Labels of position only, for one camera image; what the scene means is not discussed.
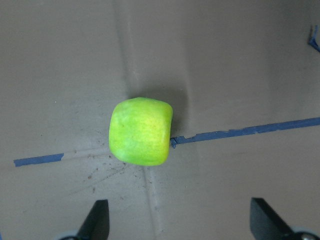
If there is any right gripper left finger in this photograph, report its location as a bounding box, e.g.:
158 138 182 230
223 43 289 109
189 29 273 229
76 199 110 240

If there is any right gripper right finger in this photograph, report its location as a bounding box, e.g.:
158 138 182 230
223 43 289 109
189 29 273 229
249 197 294 240

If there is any green apple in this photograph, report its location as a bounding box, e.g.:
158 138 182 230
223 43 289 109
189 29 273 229
108 97 173 166

